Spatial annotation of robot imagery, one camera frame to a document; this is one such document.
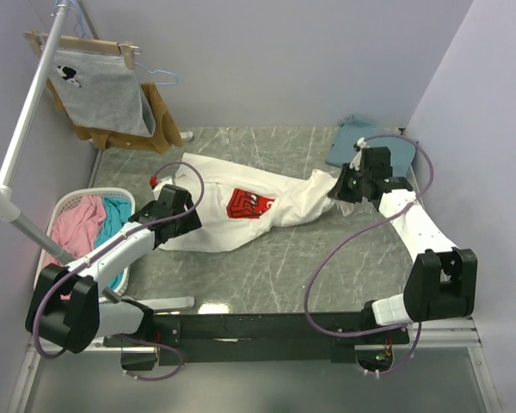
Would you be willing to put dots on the white coca-cola t-shirt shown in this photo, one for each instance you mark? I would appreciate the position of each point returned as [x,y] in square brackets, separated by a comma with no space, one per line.
[241,203]

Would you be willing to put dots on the black base beam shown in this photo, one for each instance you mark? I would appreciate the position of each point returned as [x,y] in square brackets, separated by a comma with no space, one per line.
[259,337]

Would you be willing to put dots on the teal garment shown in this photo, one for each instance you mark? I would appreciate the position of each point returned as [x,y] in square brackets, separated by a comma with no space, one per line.
[117,212]

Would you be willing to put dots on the white laundry basket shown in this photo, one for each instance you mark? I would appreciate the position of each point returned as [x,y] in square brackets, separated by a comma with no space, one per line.
[103,192]

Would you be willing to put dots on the folded blue t-shirt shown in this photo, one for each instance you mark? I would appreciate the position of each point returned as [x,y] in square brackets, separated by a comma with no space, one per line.
[354,127]

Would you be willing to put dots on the grey panda t-shirt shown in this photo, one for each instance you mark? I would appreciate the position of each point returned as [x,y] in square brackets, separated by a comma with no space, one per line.
[99,91]

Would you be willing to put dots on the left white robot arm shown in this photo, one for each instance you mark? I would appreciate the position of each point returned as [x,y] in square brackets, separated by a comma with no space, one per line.
[65,308]

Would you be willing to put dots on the aluminium rail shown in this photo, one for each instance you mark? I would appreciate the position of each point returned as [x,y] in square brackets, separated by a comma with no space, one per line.
[454,333]

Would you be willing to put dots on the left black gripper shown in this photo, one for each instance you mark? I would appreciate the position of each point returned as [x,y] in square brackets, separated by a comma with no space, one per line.
[191,223]

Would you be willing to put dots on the wooden clip hanger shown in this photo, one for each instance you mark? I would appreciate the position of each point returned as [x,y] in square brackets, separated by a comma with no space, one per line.
[126,50]

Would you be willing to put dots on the white clothes rack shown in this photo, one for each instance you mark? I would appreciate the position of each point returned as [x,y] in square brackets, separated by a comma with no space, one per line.
[9,212]

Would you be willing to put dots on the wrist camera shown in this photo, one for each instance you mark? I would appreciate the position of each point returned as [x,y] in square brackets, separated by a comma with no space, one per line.
[359,147]
[157,183]

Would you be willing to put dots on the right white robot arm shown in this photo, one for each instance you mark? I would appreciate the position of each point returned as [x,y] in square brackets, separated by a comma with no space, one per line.
[442,281]

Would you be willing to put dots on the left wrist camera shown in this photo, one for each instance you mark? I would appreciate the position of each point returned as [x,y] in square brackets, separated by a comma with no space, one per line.
[157,183]

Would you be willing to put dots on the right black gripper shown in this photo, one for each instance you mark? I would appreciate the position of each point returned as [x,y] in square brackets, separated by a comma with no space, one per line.
[340,191]

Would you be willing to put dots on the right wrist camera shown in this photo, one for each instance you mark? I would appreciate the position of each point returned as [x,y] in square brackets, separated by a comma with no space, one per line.
[359,147]

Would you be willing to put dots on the pink garment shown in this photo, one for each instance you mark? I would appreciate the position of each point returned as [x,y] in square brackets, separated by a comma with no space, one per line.
[76,228]

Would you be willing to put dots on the brown garment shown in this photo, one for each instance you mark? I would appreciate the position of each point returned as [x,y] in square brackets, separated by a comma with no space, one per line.
[166,132]

